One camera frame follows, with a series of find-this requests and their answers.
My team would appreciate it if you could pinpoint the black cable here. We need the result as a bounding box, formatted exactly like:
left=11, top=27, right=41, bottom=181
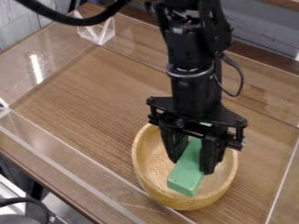
left=0, top=197, right=57, bottom=224

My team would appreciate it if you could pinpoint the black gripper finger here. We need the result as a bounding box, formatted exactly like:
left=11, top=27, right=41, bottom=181
left=158, top=126, right=189, bottom=163
left=200, top=136, right=225, bottom=175

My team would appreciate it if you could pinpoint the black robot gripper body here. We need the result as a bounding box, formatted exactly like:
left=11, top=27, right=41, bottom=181
left=145, top=65, right=248, bottom=151

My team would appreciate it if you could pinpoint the green rectangular block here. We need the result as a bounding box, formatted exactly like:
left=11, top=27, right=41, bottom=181
left=166, top=122, right=214, bottom=197

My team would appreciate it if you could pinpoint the clear acrylic tray enclosure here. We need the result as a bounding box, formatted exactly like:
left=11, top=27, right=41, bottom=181
left=0, top=15, right=299, bottom=224

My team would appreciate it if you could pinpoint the thick black cable hose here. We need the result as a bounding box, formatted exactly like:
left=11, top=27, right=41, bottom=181
left=14, top=0, right=133, bottom=27

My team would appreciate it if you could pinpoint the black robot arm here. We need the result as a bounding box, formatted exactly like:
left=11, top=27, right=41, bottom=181
left=146, top=0, right=248, bottom=175

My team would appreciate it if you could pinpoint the brown wooden bowl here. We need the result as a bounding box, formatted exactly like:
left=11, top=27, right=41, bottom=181
left=132, top=124, right=238, bottom=211

